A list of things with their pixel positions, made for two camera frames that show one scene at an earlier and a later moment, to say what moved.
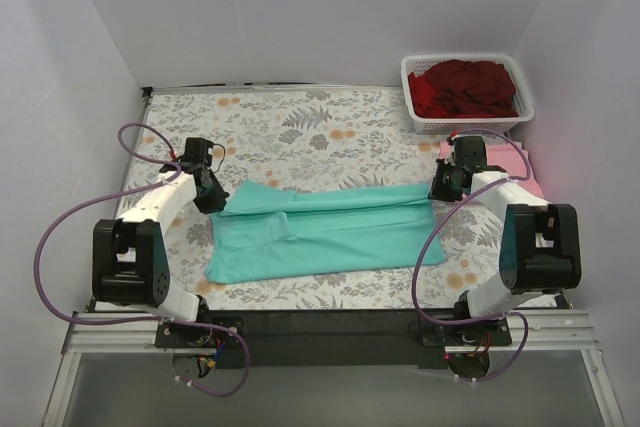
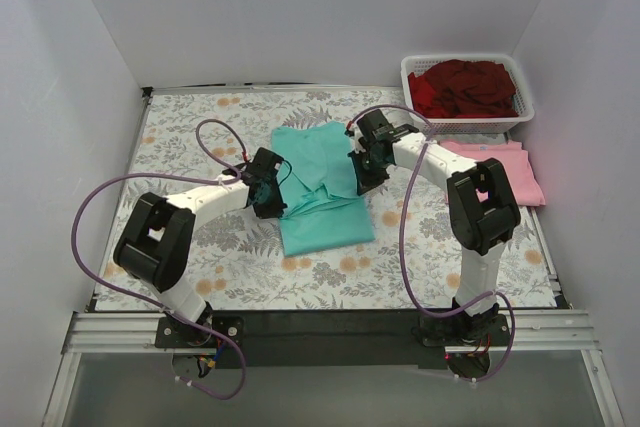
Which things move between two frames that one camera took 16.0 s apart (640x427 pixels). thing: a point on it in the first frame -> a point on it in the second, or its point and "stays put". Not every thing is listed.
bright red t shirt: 423,97 stays put
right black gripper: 441,187 -> 368,170
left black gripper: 214,195 -> 270,195
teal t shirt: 269,231 -> 323,209
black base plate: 334,339 stays put
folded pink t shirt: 505,156 stays put
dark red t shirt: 465,88 stays put
